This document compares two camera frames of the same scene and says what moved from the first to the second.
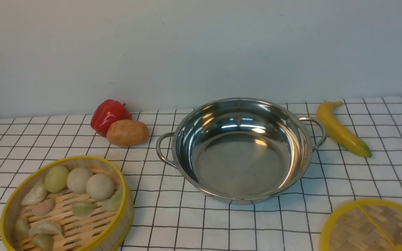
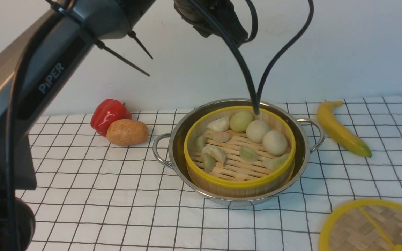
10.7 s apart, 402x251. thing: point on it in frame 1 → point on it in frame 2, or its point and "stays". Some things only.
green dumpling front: (45, 242) → (210, 162)
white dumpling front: (45, 227) → (216, 151)
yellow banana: (327, 115) stays
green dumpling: (83, 209) → (247, 154)
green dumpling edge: (113, 204) → (273, 165)
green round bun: (56, 178) → (240, 121)
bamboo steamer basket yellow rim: (79, 203) → (230, 152)
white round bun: (76, 179) → (255, 130)
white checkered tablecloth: (169, 214) stays
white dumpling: (37, 193) → (220, 125)
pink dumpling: (44, 207) → (221, 137)
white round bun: (100, 187) → (274, 143)
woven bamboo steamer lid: (374, 225) stays
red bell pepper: (106, 113) stays
